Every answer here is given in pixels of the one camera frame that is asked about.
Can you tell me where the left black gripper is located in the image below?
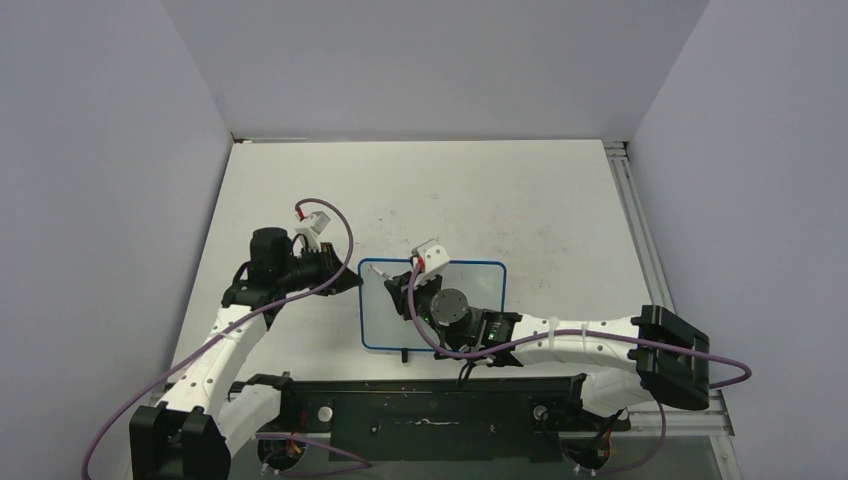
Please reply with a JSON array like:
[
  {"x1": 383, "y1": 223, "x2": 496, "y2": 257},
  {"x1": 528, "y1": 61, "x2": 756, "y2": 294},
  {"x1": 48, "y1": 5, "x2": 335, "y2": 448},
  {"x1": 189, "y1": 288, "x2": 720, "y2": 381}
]
[{"x1": 277, "y1": 242, "x2": 362, "y2": 297}]

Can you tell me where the red whiteboard marker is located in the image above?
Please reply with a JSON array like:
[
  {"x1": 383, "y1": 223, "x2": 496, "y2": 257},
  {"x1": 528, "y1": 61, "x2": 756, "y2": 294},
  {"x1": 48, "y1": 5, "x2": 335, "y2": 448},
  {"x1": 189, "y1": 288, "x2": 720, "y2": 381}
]
[{"x1": 369, "y1": 264, "x2": 393, "y2": 280}]

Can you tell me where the blue framed whiteboard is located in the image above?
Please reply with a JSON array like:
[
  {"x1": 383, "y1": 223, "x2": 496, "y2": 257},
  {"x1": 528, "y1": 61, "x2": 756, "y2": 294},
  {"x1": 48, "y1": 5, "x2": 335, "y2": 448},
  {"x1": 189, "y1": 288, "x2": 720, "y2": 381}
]
[{"x1": 357, "y1": 258, "x2": 508, "y2": 353}]

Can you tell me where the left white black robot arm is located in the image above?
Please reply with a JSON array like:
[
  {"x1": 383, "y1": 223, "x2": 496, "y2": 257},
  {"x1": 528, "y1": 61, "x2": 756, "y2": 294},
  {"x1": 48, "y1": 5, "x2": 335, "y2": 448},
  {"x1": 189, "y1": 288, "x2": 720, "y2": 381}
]
[{"x1": 129, "y1": 227, "x2": 362, "y2": 479}]

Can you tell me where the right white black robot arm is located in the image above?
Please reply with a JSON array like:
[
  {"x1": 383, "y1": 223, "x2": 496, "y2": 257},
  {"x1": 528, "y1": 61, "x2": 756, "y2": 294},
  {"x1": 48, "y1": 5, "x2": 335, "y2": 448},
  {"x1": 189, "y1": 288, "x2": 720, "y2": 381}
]
[{"x1": 383, "y1": 273, "x2": 710, "y2": 428}]

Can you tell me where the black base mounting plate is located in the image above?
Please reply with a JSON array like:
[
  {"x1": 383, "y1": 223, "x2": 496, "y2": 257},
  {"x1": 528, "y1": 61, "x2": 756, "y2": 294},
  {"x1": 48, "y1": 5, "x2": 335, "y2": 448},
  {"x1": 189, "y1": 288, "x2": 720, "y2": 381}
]
[{"x1": 227, "y1": 374, "x2": 631, "y2": 463}]

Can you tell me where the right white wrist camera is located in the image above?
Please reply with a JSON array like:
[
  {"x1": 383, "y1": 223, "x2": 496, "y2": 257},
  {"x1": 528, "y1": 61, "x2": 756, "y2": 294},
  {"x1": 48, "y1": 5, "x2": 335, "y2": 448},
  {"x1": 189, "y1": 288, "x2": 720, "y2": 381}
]
[{"x1": 411, "y1": 239, "x2": 451, "y2": 278}]

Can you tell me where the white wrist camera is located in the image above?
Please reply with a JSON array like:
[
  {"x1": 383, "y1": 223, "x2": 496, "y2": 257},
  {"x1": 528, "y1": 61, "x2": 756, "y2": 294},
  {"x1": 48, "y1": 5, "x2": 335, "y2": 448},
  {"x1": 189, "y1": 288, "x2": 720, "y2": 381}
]
[
  {"x1": 295, "y1": 211, "x2": 330, "y2": 252},
  {"x1": 411, "y1": 239, "x2": 451, "y2": 278}
]

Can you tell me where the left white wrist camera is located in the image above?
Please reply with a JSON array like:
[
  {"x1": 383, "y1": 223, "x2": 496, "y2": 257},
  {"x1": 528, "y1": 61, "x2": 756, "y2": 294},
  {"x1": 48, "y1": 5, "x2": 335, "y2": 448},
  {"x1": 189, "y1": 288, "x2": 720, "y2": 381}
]
[{"x1": 295, "y1": 211, "x2": 330, "y2": 252}]

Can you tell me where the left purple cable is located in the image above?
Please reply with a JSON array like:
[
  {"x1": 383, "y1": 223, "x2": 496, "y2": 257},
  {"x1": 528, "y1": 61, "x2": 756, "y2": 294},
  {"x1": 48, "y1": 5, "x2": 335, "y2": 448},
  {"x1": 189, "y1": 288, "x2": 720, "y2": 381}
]
[{"x1": 82, "y1": 197, "x2": 356, "y2": 480}]

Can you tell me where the purple cable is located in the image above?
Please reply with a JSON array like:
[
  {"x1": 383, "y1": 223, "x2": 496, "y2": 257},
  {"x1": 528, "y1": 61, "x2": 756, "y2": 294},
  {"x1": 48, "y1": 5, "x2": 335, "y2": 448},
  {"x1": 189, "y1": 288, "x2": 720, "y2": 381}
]
[
  {"x1": 406, "y1": 258, "x2": 753, "y2": 391},
  {"x1": 82, "y1": 197, "x2": 356, "y2": 480}
]

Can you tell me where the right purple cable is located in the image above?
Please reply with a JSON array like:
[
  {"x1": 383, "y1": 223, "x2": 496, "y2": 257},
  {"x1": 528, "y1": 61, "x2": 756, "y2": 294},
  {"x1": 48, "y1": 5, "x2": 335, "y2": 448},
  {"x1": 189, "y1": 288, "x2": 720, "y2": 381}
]
[{"x1": 406, "y1": 258, "x2": 753, "y2": 391}]

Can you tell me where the aluminium frame rail right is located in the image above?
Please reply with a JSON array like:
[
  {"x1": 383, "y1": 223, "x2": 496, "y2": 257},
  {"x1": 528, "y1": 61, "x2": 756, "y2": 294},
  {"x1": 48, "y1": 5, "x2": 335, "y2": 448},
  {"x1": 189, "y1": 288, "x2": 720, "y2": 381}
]
[{"x1": 602, "y1": 141, "x2": 676, "y2": 311}]

